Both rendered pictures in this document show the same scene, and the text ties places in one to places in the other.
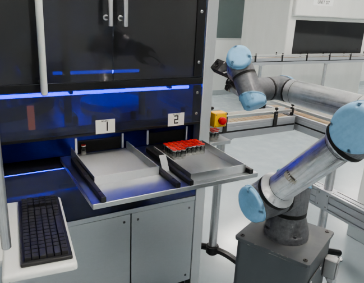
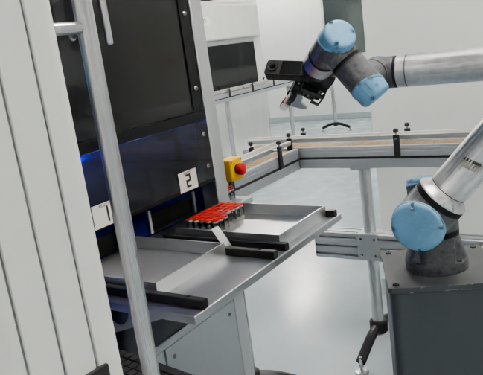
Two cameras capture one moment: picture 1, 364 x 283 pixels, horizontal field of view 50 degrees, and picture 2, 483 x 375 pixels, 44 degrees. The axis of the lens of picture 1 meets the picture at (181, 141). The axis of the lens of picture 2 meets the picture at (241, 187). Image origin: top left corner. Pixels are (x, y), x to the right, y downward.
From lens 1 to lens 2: 66 cm
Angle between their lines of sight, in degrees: 25
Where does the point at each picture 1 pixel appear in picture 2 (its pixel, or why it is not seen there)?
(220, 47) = not seen: hidden behind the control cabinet
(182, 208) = (221, 318)
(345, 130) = not seen: outside the picture
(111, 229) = not seen: outside the picture
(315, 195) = (356, 246)
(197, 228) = (244, 343)
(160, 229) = (204, 362)
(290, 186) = (475, 176)
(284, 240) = (451, 268)
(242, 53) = (343, 28)
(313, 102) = (446, 71)
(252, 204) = (424, 224)
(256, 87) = (374, 71)
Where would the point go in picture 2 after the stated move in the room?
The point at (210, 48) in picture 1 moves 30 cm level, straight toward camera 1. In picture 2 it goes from (205, 65) to (242, 61)
